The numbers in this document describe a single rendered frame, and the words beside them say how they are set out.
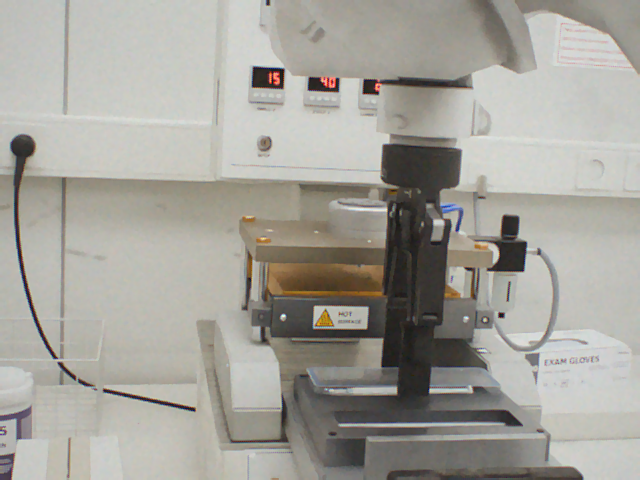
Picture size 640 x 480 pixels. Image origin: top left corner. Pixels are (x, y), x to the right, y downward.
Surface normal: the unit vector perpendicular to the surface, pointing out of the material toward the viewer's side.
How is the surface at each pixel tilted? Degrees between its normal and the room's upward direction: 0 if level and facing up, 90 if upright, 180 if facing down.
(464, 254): 90
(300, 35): 151
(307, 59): 139
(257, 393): 41
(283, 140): 90
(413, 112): 91
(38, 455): 2
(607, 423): 90
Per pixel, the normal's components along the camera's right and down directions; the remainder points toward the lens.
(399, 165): -0.57, 0.10
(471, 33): 0.08, 0.82
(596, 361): 0.39, 0.12
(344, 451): 0.18, 0.18
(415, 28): -0.26, 0.84
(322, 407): 0.06, -0.98
